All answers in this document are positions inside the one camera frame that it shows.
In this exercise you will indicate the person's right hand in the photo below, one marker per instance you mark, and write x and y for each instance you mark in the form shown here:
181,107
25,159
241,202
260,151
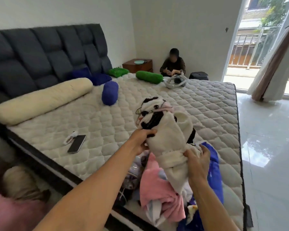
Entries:
197,163

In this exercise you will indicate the person's left hand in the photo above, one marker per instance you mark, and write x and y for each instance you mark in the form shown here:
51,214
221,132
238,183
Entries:
141,141

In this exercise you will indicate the person's right thumb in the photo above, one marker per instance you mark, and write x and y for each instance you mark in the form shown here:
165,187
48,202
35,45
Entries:
190,153

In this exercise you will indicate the person's left thumb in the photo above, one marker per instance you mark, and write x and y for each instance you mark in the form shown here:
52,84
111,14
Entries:
149,132

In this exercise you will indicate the white and black plush garment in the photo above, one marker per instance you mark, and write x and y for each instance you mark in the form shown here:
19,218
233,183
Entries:
167,139

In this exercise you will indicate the person's right forearm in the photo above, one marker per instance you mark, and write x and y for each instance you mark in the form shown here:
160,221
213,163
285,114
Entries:
210,204

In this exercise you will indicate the person's left forearm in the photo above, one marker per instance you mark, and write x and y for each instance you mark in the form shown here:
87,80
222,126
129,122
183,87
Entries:
91,190

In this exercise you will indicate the white quilted mattress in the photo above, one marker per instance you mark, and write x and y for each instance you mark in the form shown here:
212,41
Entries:
139,122

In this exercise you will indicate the blue cloth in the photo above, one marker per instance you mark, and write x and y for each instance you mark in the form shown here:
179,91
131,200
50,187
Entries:
207,190

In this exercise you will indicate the pink cloth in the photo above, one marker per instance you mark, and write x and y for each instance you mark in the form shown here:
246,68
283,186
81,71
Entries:
159,190

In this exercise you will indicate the green bolster pillow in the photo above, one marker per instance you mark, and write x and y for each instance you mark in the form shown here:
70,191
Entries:
149,76

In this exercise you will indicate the blue bolster pillow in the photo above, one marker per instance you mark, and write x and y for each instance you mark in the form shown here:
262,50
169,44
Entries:
109,93

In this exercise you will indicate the white headset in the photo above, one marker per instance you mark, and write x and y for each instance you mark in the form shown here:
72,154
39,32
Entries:
175,81

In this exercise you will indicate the brown wooden nightstand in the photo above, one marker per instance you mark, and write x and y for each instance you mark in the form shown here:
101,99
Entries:
137,65

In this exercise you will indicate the light green bowl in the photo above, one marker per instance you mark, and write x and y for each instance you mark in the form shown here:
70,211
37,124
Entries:
139,62

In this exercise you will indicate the black smartphone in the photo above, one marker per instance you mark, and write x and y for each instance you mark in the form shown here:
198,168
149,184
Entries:
76,143

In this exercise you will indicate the black plastic stool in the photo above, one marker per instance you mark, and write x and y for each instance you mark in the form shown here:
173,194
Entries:
198,75

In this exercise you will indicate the white crumpled tissue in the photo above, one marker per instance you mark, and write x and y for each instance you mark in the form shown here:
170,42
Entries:
69,138

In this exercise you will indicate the cream bolster pillow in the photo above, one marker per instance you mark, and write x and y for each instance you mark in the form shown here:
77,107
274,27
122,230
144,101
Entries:
42,101

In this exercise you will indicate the white and brown curtain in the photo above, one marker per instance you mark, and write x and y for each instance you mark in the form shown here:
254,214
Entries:
274,60

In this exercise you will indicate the dark grey padded headboard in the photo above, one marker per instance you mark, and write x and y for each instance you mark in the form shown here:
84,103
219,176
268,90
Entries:
38,57

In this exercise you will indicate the glass sliding door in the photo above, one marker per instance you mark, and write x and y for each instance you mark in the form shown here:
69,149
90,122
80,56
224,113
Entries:
262,40

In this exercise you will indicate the beige pillow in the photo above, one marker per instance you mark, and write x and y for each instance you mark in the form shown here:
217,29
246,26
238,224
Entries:
21,182

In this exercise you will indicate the pink fabric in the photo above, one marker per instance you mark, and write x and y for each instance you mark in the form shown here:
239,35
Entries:
12,211

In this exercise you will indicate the black bed frame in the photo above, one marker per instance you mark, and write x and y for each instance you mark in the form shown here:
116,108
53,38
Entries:
62,175

